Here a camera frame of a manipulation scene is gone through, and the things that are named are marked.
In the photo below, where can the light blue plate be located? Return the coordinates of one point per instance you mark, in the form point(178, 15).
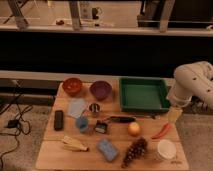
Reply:
point(76, 107)

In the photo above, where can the black handled tool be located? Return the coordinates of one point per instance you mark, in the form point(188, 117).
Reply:
point(124, 119)

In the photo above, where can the white round container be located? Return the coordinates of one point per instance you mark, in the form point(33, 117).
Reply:
point(166, 150)

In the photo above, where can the purple bowl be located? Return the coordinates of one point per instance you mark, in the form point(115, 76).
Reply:
point(100, 90)

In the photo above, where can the brown pine cone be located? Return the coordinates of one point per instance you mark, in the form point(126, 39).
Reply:
point(134, 151)

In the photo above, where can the red bowl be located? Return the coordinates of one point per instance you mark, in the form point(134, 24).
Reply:
point(72, 86)

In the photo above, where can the red chili pepper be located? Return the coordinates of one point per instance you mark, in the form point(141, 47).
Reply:
point(165, 129)

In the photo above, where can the small metal cup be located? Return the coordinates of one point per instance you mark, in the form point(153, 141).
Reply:
point(94, 108)

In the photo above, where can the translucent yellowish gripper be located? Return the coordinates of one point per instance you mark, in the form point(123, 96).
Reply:
point(174, 113)

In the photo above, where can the orange round fruit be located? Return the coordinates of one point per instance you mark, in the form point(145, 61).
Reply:
point(133, 129)

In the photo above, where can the black rectangular remote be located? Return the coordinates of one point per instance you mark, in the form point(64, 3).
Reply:
point(58, 120)

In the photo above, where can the green plastic tray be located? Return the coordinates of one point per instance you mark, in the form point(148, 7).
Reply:
point(143, 95)

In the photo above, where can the blue cup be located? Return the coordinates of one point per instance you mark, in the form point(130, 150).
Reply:
point(82, 123)

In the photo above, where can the blue sponge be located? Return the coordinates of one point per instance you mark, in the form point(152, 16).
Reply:
point(108, 150)

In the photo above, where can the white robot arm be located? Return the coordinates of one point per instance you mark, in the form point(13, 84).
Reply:
point(195, 79)

